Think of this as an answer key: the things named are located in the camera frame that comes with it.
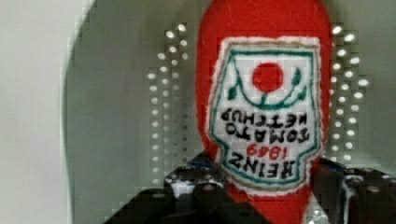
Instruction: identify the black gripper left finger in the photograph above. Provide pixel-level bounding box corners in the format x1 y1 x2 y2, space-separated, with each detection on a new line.
104 152 271 224

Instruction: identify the red plush ketchup bottle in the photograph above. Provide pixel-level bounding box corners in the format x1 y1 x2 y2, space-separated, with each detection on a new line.
195 0 332 224

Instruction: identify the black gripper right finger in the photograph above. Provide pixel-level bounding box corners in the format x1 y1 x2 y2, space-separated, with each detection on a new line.
312 159 396 224

